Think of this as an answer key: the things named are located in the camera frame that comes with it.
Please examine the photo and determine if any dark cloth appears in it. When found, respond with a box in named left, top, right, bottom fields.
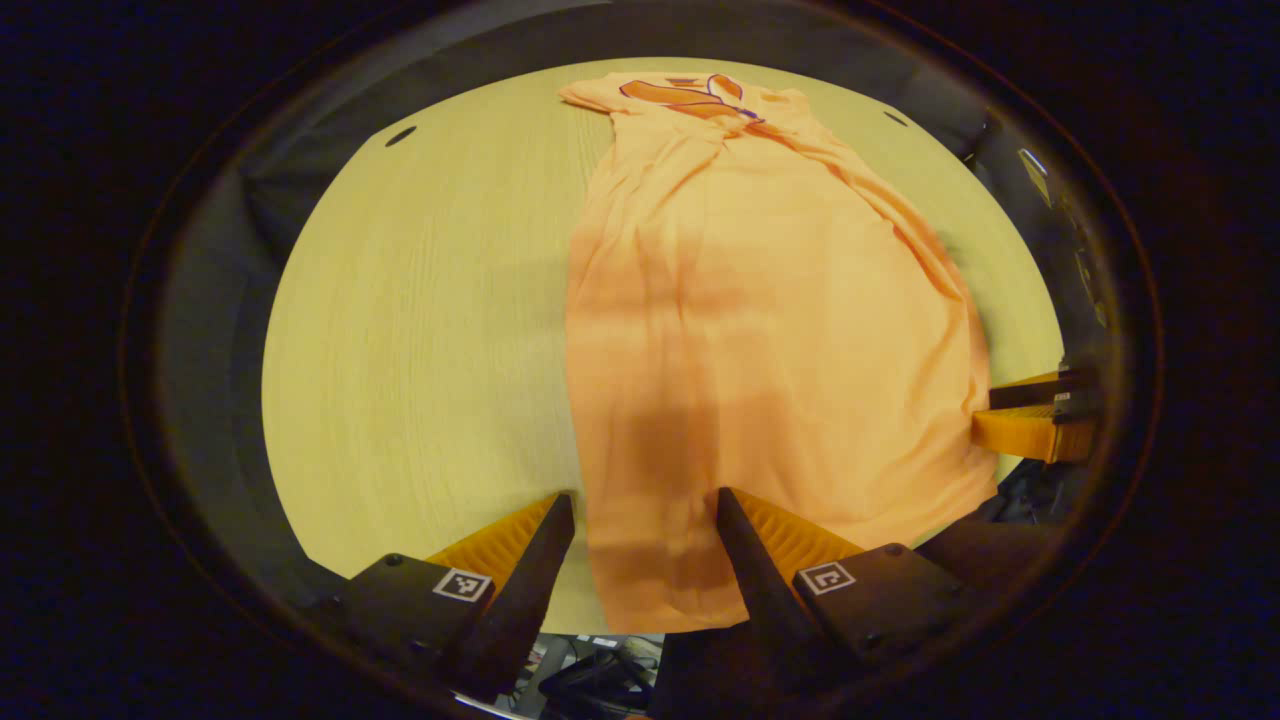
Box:
left=975, top=460, right=1091, bottom=531

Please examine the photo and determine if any orange T-shirt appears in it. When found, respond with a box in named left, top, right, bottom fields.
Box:
left=558, top=73, right=999, bottom=636

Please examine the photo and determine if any dark tangled equipment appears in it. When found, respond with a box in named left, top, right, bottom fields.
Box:
left=515, top=632, right=666, bottom=719

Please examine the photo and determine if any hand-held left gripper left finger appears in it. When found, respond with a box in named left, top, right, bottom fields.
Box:
left=320, top=492, right=578, bottom=703

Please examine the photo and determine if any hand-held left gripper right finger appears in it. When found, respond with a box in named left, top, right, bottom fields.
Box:
left=714, top=487, right=966, bottom=666

